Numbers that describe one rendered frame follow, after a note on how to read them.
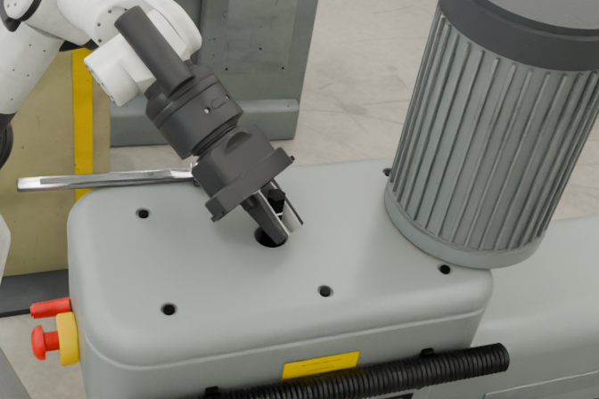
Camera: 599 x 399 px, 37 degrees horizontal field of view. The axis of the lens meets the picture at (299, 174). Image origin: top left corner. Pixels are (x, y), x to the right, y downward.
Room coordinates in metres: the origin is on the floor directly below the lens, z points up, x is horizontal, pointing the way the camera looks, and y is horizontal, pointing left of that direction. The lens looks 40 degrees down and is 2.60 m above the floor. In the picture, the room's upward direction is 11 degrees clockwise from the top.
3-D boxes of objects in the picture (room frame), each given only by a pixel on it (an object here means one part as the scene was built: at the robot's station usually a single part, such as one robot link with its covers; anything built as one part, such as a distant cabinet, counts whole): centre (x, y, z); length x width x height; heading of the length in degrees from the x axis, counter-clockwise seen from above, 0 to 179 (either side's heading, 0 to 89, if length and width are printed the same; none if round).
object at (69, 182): (0.77, 0.20, 1.89); 0.24 x 0.04 x 0.01; 112
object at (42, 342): (0.62, 0.25, 1.76); 0.04 x 0.03 x 0.04; 25
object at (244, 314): (0.74, 0.01, 1.81); 0.47 x 0.26 x 0.16; 115
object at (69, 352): (0.63, 0.23, 1.76); 0.06 x 0.02 x 0.06; 25
